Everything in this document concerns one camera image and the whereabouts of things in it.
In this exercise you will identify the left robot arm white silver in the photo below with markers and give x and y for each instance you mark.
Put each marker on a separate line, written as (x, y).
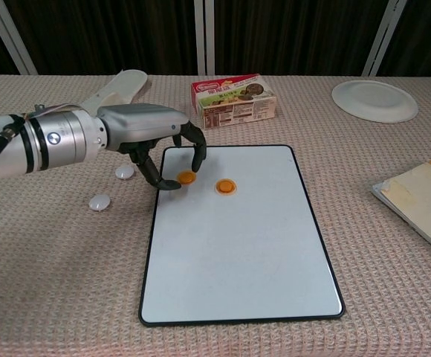
(67, 139)

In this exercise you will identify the white round magnet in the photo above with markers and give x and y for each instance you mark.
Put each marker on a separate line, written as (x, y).
(99, 202)
(125, 172)

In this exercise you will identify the white paper plate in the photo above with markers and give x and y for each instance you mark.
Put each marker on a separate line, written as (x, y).
(373, 100)

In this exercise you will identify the white cloth slipper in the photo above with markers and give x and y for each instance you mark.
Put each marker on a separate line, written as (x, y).
(126, 83)

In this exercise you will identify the dark pleated curtain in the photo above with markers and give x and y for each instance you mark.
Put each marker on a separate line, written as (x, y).
(107, 37)

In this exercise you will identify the orange round magnet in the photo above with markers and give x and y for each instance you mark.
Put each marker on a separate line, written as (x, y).
(186, 177)
(226, 186)

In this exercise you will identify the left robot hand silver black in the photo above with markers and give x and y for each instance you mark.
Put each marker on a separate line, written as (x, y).
(141, 124)

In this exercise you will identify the white rectangular board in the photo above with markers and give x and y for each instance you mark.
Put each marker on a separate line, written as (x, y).
(238, 253)

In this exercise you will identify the beige waffle tablecloth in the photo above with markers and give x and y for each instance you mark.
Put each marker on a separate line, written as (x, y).
(379, 290)

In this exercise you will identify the white metal frame post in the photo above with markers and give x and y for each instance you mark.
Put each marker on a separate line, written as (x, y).
(210, 37)
(199, 37)
(11, 37)
(384, 37)

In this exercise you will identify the yellow covered book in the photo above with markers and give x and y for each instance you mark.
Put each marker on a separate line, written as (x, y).
(423, 201)

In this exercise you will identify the red green cookie box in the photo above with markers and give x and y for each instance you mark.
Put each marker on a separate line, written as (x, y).
(238, 108)

